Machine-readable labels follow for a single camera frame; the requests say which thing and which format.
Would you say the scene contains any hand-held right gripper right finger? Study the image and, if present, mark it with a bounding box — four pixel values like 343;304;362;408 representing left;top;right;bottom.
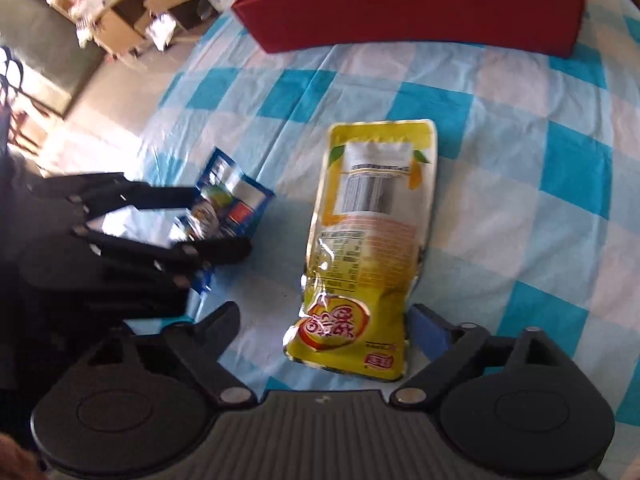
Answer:
390;302;576;406

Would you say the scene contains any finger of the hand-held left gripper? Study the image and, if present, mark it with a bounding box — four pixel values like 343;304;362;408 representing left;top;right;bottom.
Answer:
42;172;201;222
75;229;252;312

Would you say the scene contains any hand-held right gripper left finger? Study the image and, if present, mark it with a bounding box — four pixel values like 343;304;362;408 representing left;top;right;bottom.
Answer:
87;301;257;406

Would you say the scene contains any small blue snack packet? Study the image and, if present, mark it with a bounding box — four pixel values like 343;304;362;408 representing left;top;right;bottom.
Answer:
167;147;276;293

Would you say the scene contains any yellow snack packet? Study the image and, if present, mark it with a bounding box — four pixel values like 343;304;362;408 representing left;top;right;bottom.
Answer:
282;119;440;382

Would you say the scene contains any red cardboard box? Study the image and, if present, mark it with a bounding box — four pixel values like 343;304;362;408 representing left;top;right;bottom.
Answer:
231;0;587;58

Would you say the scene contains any wooden chair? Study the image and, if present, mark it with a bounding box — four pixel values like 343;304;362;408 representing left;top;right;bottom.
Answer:
0;47;71;158

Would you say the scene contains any white plastic bag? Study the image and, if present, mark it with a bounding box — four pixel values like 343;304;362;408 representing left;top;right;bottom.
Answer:
145;12;178;53

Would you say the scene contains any wooden television stand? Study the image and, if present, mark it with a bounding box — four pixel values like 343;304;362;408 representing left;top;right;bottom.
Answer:
30;0;273;61

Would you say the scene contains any blue white checkered tablecloth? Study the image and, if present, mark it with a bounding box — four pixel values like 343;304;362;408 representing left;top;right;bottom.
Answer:
100;0;640;476

